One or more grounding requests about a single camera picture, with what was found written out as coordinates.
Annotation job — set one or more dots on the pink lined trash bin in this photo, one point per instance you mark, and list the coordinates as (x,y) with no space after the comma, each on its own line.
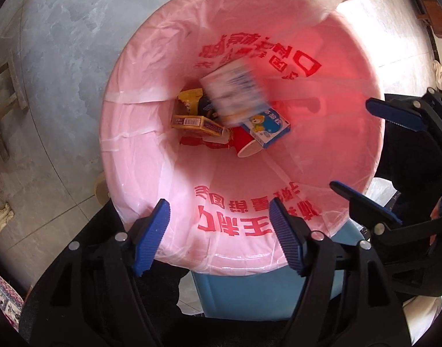
(316,76)

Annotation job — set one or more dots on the yellow red snack box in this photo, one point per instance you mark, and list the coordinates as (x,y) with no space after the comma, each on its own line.
(198,124)

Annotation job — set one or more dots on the blue plastic stool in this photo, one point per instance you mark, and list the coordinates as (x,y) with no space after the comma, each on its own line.
(244,276)

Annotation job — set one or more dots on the yellow snack wrapper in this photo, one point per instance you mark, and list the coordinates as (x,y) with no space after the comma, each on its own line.
(187,102)

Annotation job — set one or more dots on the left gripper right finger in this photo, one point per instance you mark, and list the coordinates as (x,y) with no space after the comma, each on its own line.
(346,298)

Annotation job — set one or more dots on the blue cartoon small carton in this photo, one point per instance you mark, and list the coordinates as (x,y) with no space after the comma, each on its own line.
(267,127)

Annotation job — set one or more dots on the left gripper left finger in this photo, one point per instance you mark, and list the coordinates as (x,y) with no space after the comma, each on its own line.
(88,296)

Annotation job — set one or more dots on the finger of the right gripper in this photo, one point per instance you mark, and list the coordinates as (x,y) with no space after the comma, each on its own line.
(403,112)
(379,221)

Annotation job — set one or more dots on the red paper cup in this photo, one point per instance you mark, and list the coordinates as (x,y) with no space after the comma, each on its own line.
(243,143)

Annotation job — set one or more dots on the light blue milk carton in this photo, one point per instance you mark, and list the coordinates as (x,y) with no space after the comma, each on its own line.
(235,92)

